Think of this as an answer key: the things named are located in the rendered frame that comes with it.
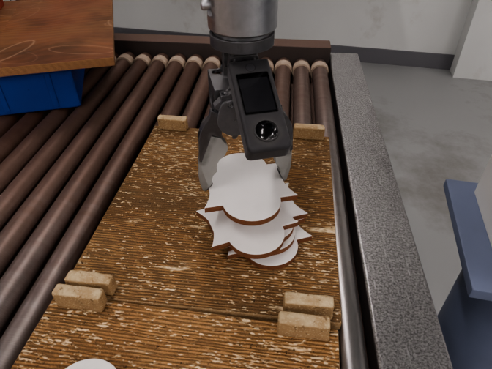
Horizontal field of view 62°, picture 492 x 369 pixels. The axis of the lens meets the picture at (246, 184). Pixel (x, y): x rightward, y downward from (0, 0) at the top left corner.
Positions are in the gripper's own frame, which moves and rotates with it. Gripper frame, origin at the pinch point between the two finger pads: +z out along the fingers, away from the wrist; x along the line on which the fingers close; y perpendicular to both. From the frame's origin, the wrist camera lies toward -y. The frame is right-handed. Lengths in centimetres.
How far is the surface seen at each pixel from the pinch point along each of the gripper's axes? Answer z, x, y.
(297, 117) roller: 9.7, -18.2, 32.0
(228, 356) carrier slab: 7.7, 6.1, -19.5
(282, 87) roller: 9, -19, 46
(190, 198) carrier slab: 7.7, 7.4, 7.7
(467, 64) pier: 91, -219, 216
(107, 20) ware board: -3, 21, 67
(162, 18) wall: 79, 5, 338
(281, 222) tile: 3.9, -4.0, -4.4
